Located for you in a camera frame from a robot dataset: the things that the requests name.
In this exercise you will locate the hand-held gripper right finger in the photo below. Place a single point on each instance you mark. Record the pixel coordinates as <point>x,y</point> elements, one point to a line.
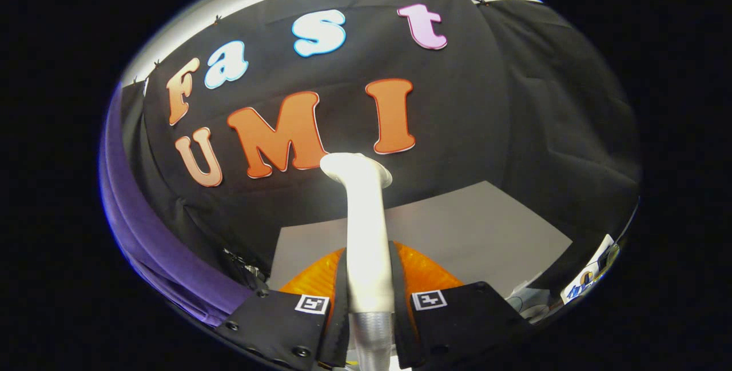
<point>400,314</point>

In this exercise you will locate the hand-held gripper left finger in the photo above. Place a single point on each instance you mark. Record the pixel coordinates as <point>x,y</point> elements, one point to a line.
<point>341,314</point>

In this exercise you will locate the white garment steamer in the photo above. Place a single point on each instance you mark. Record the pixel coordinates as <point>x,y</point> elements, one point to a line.
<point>366,234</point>

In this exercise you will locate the grey topped white cabinet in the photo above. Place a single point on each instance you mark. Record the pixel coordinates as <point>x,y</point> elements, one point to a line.
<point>469,228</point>

